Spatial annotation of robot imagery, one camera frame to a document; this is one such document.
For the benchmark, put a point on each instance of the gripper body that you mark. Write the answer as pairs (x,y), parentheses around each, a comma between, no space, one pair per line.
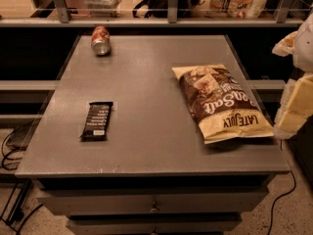
(304,49)

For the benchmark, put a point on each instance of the brown Late July chip bag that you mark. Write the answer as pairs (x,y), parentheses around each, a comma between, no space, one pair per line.
(219,105)

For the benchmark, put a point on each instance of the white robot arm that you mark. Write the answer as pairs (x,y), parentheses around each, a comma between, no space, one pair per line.
(299,44)

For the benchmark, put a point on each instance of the printed snack bag background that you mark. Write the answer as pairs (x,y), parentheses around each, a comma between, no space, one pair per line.
(237,9)

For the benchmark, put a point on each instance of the black bag background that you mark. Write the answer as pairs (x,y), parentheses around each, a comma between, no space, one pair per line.
(160,8)

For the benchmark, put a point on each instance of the red coke can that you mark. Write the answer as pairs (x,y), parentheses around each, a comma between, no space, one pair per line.
(100,41)

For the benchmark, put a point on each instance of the upper drawer knob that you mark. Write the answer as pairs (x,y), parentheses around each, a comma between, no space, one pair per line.
(154,208)

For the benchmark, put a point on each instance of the black snack bar wrapper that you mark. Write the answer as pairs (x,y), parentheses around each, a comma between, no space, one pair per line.
(97,122)

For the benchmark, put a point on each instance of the grey metal railing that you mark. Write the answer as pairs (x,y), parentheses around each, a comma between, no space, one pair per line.
(75,13)

